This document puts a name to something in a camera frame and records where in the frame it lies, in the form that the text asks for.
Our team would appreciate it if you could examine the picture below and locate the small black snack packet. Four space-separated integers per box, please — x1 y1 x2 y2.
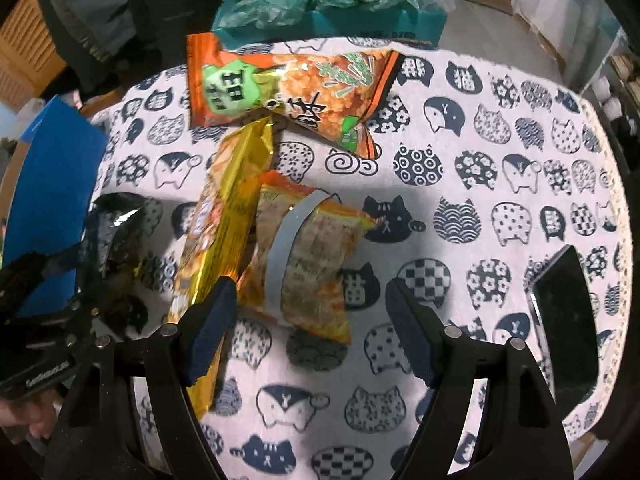
78 192 146 285

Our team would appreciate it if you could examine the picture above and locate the person's hand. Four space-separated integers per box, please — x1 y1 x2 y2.
0 390 62 444

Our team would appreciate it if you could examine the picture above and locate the blue cardboard box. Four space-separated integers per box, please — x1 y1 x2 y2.
0 95 109 319

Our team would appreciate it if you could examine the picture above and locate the black smartphone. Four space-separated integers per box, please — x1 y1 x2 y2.
526 245 600 418

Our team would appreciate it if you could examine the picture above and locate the yellow long snack pack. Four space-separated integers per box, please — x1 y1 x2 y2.
167 112 277 421

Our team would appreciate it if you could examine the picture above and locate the wooden louvered door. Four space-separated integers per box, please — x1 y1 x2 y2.
0 0 67 113

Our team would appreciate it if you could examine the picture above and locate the orange striped snack pack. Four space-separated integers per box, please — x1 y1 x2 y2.
238 170 378 344

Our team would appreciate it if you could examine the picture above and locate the cat pattern tablecloth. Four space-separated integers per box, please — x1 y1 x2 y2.
86 37 634 480

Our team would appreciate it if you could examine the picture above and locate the dark hanging jacket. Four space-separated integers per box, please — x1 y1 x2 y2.
38 0 221 96

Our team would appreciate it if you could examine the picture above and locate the white shoe rack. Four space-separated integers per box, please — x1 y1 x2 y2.
582 28 639 174

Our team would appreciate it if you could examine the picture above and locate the orange Wangwang snack bag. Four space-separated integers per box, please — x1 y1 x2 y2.
186 32 404 159

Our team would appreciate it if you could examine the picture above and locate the teal box with plastic bags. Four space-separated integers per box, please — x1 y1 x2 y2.
212 0 457 48

